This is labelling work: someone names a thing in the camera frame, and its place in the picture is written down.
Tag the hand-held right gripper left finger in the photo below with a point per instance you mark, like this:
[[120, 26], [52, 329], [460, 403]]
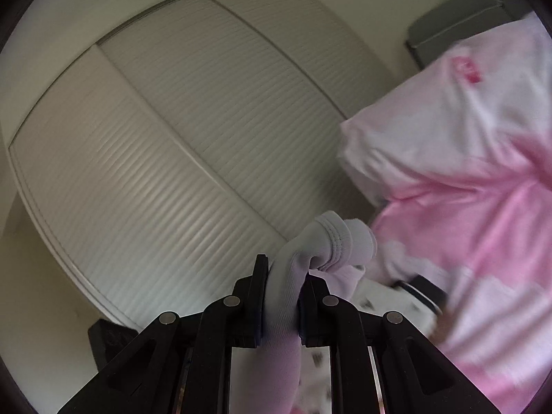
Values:
[[258, 310]]

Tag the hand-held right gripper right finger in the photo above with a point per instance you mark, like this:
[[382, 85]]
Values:
[[308, 319]]

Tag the pale small long-sleeved shirt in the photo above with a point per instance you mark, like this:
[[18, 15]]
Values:
[[280, 293]]

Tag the dark blurred object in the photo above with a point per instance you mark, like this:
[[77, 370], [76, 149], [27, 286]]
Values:
[[425, 291]]

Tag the white louvered wardrobe door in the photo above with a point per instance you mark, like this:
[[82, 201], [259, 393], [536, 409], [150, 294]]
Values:
[[129, 202], [224, 108], [310, 39]]

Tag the pink and white quilt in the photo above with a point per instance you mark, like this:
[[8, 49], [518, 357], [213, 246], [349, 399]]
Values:
[[474, 181]]

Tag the dark grey headboard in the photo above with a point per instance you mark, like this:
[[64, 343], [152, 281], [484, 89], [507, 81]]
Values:
[[457, 21]]

